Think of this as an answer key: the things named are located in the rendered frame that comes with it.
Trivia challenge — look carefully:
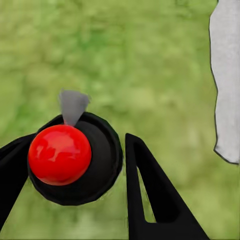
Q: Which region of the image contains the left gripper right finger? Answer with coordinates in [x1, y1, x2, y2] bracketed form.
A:
[125, 133, 210, 240]

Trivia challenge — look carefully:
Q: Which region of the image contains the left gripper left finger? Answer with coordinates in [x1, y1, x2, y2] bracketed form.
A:
[0, 133, 36, 231]

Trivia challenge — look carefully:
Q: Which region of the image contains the insectifuge atomizer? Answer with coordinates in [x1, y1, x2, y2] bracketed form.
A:
[27, 90, 124, 206]

